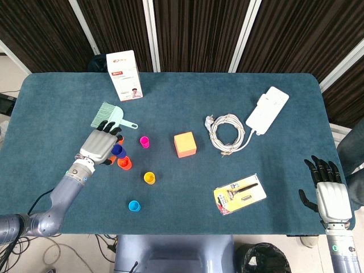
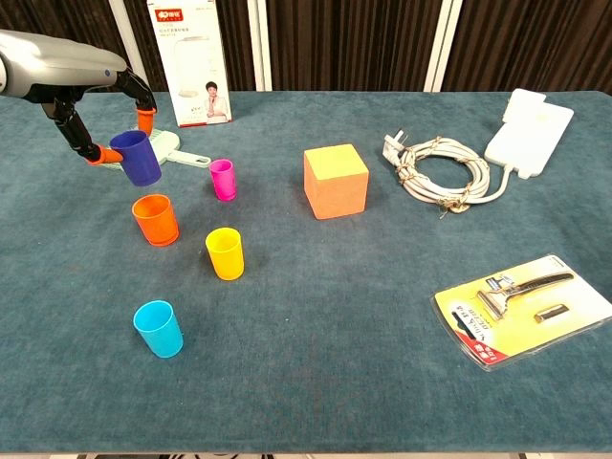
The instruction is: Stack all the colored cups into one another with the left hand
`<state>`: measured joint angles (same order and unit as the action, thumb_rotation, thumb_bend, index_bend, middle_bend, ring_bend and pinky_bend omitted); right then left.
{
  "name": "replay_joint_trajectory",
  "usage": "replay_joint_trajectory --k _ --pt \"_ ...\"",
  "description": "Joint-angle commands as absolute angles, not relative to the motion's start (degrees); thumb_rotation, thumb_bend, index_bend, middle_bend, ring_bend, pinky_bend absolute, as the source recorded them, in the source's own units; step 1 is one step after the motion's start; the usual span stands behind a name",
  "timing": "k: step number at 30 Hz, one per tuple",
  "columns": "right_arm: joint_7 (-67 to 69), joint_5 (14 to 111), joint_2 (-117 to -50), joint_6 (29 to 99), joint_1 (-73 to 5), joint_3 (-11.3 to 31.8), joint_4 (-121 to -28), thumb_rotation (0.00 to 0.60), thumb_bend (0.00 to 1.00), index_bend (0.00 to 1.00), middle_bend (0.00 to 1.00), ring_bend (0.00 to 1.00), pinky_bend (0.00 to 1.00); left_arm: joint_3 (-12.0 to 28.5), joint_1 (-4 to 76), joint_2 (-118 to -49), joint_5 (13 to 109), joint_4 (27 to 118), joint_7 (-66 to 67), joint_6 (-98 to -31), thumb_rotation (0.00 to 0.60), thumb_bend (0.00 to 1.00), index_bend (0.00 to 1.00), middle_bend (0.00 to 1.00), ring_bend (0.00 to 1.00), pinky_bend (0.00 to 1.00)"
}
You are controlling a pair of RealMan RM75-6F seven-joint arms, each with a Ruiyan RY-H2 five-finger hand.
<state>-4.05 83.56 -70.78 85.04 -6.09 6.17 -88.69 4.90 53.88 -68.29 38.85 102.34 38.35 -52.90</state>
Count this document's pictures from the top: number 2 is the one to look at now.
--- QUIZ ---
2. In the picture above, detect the light blue plastic cup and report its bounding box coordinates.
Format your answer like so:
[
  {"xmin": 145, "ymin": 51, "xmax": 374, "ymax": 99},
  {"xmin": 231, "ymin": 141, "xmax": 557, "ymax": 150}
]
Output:
[{"xmin": 132, "ymin": 299, "xmax": 185, "ymax": 359}]

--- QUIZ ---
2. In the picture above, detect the mint green hand brush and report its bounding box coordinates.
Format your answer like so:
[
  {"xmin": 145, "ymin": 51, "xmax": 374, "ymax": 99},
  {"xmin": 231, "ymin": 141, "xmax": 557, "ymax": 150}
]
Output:
[{"xmin": 95, "ymin": 129, "xmax": 212, "ymax": 173}]

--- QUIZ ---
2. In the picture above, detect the teal table cloth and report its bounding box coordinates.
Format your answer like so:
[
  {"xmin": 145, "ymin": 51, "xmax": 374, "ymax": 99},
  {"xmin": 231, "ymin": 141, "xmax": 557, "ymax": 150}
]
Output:
[{"xmin": 0, "ymin": 90, "xmax": 612, "ymax": 454}]

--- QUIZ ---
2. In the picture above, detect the white coiled power cable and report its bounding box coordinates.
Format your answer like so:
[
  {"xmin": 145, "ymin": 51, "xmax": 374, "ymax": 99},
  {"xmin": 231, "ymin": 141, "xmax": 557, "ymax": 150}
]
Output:
[{"xmin": 382, "ymin": 132, "xmax": 515, "ymax": 220}]

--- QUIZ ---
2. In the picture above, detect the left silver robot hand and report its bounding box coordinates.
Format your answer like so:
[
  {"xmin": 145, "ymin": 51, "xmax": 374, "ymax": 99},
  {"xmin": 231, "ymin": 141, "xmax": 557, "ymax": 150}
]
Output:
[{"xmin": 0, "ymin": 28, "xmax": 158, "ymax": 166}]

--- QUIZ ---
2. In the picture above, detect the yellow plastic cup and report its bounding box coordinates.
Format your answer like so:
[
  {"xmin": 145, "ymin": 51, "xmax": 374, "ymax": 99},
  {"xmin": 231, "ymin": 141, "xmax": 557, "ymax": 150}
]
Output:
[{"xmin": 205, "ymin": 227, "xmax": 246, "ymax": 282}]

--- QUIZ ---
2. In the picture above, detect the yellow razor blister pack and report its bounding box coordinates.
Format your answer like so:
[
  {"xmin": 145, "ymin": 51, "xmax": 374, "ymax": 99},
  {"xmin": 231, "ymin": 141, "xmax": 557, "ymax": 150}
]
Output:
[{"xmin": 429, "ymin": 252, "xmax": 612, "ymax": 373}]

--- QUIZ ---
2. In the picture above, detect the dark blue plastic cup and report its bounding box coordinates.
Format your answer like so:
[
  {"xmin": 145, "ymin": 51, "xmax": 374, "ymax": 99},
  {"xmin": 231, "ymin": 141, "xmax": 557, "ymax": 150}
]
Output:
[{"xmin": 109, "ymin": 129, "xmax": 163, "ymax": 187}]

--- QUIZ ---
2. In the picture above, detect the orange yellow foam cube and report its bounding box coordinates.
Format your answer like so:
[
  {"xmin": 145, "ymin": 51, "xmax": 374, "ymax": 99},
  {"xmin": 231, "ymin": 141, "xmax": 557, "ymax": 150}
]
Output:
[{"xmin": 302, "ymin": 142, "xmax": 371, "ymax": 221}]

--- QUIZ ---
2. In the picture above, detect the white partition frame post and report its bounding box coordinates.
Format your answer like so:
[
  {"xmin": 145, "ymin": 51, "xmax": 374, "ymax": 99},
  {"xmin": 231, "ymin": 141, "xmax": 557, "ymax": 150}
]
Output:
[
  {"xmin": 423, "ymin": 0, "xmax": 464, "ymax": 93},
  {"xmin": 255, "ymin": 0, "xmax": 273, "ymax": 92},
  {"xmin": 108, "ymin": 0, "xmax": 154, "ymax": 93}
]

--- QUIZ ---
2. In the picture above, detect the white lamp product box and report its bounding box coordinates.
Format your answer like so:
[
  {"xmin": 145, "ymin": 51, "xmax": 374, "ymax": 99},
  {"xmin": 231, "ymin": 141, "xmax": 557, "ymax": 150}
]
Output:
[{"xmin": 145, "ymin": 0, "xmax": 234, "ymax": 129}]

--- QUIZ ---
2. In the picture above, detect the orange plastic cup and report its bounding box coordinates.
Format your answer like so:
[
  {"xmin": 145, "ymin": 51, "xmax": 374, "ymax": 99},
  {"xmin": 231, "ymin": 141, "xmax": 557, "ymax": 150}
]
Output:
[{"xmin": 131, "ymin": 193, "xmax": 181, "ymax": 248}]

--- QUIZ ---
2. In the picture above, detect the magenta plastic cup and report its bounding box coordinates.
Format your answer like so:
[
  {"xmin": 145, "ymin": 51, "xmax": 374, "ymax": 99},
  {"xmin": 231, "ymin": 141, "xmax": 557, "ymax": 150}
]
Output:
[{"xmin": 208, "ymin": 159, "xmax": 238, "ymax": 203}]

